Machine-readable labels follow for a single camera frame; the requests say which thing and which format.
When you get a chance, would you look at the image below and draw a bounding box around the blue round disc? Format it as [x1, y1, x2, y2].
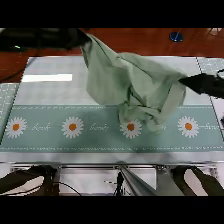
[169, 31, 184, 43]

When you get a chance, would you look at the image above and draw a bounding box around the black cable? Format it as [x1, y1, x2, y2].
[52, 181, 83, 197]

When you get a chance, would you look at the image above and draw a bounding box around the silver frame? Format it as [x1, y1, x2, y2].
[0, 161, 224, 197]

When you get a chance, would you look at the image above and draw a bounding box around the pale green shirt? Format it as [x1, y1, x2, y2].
[79, 33, 188, 133]

